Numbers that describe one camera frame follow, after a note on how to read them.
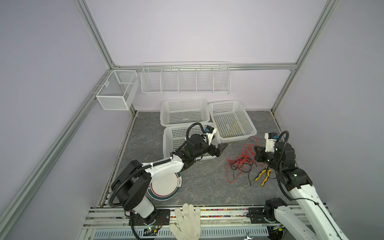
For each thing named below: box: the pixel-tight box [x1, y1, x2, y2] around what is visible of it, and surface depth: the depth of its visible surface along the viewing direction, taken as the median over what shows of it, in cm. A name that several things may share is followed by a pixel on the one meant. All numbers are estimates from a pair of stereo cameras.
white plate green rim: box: [146, 172, 182, 201], surface depth 83 cm
